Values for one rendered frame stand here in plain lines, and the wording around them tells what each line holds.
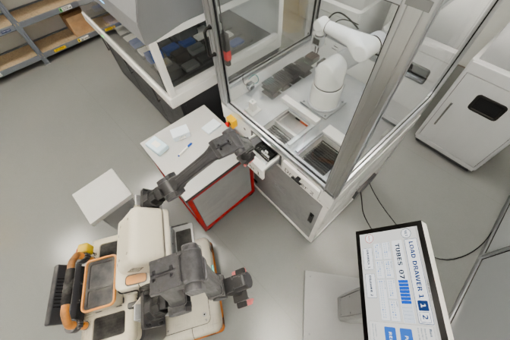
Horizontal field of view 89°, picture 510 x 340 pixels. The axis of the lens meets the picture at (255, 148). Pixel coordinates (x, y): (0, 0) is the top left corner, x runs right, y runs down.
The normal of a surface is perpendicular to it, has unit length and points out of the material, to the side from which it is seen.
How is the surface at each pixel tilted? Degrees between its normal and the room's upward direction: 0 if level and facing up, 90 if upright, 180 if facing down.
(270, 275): 0
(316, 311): 3
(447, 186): 0
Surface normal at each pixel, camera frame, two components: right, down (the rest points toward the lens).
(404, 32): -0.75, 0.56
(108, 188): -0.04, -0.57
